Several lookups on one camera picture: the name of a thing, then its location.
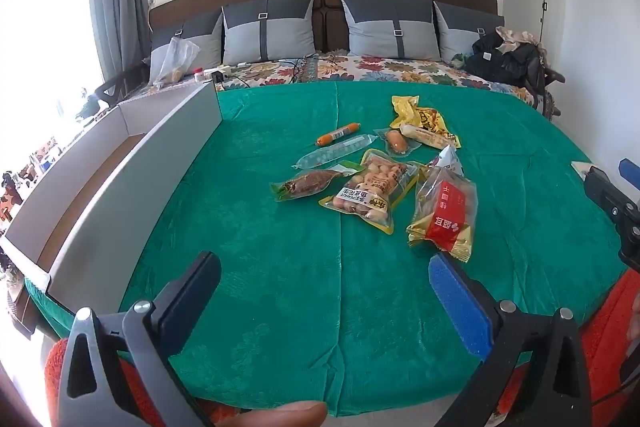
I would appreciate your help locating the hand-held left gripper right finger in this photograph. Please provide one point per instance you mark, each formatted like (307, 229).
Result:
(460, 307)

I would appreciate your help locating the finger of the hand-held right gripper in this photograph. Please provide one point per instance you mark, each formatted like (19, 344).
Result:
(612, 197)
(630, 169)

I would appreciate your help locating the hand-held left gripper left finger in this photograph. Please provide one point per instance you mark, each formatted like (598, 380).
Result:
(185, 307)

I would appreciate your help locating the red label snack packet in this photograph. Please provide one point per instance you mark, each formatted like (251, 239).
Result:
(447, 217)

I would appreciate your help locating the white cardboard box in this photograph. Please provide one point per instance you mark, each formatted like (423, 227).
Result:
(100, 207)

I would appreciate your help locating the white triangular snack packet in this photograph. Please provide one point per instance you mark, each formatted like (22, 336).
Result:
(450, 159)

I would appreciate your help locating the yellow peanut packet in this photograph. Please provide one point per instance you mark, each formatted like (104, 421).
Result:
(370, 187)

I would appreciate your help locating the cream stick snack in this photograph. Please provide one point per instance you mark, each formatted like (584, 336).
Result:
(427, 137)

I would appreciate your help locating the dried fish packet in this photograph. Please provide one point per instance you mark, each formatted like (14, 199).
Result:
(310, 182)

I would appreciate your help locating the small sausage clear packet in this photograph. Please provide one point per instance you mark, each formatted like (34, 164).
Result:
(396, 141)

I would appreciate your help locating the clear tube candy packet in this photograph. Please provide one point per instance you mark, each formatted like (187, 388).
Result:
(335, 152)

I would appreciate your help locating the orange sausage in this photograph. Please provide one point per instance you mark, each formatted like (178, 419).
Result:
(339, 133)

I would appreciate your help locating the person's left hand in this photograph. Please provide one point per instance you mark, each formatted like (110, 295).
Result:
(280, 414)

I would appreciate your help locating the black bag with clothes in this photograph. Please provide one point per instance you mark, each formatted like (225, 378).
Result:
(500, 62)

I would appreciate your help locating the beige cloth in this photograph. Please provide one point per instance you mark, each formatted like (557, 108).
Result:
(515, 37)

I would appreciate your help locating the white door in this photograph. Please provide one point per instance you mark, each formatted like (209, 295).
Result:
(555, 7)

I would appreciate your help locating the yellow snack packet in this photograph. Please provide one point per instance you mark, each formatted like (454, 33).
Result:
(425, 114)

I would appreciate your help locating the grey pillow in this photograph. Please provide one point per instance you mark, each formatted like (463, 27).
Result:
(270, 29)
(385, 29)
(200, 37)
(460, 29)

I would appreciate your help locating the black power adapter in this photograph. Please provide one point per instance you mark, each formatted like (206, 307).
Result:
(218, 78)

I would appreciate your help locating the white bottle red cap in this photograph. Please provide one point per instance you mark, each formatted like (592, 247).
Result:
(198, 75)

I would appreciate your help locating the white power strip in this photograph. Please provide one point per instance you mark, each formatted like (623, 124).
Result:
(230, 69)

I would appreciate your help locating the floral bedsheet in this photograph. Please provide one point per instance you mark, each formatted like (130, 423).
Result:
(400, 69)

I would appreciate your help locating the clear plastic bag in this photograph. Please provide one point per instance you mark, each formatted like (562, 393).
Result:
(172, 62)

